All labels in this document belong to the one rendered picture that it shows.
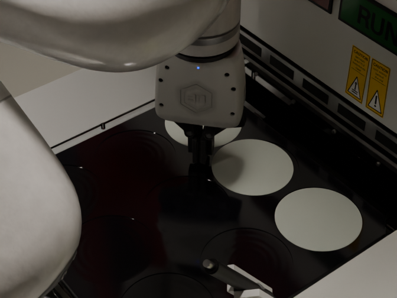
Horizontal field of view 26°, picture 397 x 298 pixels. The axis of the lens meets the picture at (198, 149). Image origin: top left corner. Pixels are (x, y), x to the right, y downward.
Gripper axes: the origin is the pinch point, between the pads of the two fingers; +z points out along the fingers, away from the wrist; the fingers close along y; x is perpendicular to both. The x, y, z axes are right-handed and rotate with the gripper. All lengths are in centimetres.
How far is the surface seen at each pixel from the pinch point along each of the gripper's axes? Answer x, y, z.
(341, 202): -4.0, 17.6, 2.6
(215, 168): -1.3, 2.1, 2.4
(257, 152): 2.5, 6.6, 2.5
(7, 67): 126, -87, 92
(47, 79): 122, -73, 92
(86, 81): 22.4, -22.3, 10.5
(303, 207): -5.8, 13.4, 2.6
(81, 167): -4.2, -14.1, 2.6
